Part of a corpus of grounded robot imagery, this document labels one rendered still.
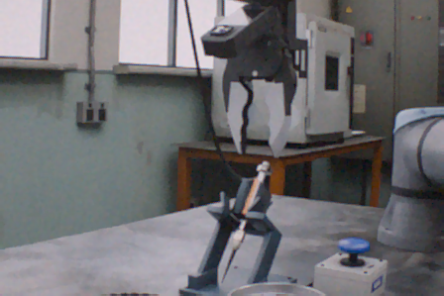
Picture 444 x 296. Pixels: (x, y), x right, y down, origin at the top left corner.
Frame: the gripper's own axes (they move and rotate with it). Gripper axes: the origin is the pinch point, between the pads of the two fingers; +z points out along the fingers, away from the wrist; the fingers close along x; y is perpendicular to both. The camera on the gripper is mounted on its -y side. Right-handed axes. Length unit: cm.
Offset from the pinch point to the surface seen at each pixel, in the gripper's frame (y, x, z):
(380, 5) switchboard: 359, 96, -73
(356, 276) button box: -1.7, -15.2, 14.0
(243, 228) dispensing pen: -3.1, -0.4, 9.9
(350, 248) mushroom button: -0.2, -13.6, 11.2
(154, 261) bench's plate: -0.5, 15.7, 18.1
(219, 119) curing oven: 188, 128, 9
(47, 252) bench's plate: -8.9, 29.6, 18.0
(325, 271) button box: -1.7, -11.2, 14.0
